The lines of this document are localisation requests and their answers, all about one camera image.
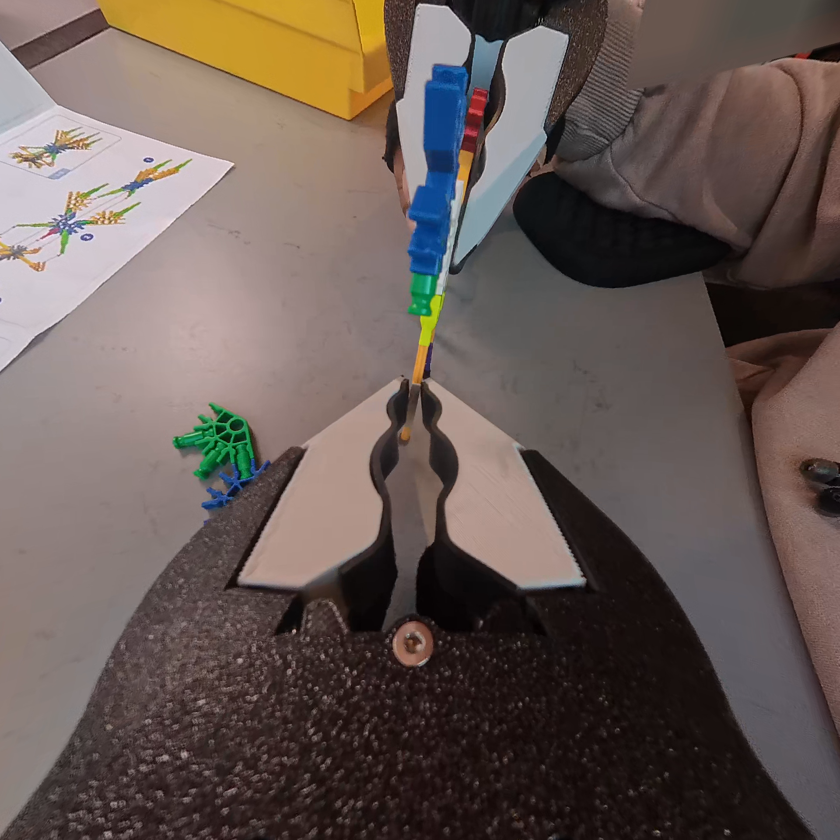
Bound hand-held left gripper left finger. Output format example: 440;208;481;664
236;378;410;597

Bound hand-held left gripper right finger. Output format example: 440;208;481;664
420;381;588;597

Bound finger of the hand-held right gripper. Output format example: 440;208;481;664
395;3;475;217
450;25;571;274

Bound multicoloured toy hand assembly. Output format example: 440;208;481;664
398;63;490;442

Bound green and blue toy assembly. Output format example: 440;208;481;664
172;402;272;526

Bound person's right forearm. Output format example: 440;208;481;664
554;56;840;290

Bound grey desk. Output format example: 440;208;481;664
0;26;840;828

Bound yellow divided plastic bin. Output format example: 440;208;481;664
97;0;395;121

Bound white toy instruction sheet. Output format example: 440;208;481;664
0;39;235;373

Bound person's beige sweatshirt torso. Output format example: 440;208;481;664
725;325;840;697

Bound black wired earphones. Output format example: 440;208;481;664
799;457;840;517

